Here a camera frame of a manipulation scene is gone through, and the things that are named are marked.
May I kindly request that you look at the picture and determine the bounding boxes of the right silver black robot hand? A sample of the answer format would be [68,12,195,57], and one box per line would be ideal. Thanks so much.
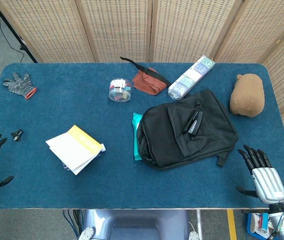
[236,144,284,205]

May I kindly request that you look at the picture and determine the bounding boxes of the yellow white booklet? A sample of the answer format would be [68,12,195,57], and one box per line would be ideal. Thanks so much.
[45,124,105,176]

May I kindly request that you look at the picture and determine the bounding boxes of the black backpack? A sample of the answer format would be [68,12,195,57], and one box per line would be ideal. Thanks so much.
[136,88,239,171]

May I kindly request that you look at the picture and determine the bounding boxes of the black binder clip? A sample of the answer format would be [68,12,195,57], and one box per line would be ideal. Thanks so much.
[10,128,24,143]

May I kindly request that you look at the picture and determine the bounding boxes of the blue box of packets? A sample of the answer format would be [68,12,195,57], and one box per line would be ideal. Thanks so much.
[245,212,279,238]

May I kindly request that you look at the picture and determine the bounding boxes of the grey striped work glove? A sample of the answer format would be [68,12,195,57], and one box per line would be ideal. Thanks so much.
[3,72,38,100]

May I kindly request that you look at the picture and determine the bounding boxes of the white table leg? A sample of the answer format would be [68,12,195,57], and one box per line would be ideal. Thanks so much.
[196,209,203,240]

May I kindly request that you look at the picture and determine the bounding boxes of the brown plush toy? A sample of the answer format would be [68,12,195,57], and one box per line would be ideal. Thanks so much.
[229,73,265,118]

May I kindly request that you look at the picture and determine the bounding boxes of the black tripod stand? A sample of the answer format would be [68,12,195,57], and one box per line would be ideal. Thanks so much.
[0,0,38,64]

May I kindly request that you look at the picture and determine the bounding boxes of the long box of cups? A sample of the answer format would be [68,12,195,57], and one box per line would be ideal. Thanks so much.
[167,55,216,101]

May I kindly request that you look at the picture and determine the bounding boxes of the blue-grey robot torso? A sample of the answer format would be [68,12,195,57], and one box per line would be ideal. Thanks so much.
[78,209,200,240]

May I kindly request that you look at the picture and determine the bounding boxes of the teal wet wipes pack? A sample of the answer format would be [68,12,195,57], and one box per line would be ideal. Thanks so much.
[131,112,145,161]

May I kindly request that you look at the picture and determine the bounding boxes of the clear jar of clips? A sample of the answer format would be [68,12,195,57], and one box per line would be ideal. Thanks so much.
[108,77,133,103]

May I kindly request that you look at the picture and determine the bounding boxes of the rust brown cloth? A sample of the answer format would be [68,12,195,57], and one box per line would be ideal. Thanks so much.
[132,67,168,96]

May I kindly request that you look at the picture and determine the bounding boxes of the blue cables under table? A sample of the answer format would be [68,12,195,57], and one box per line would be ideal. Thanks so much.
[62,209,83,240]

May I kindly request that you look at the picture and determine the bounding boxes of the thin black tripod cable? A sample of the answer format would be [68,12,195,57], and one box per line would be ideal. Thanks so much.
[0,11,25,62]

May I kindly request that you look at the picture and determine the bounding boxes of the black strap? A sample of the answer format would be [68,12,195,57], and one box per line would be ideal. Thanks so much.
[120,56,172,87]

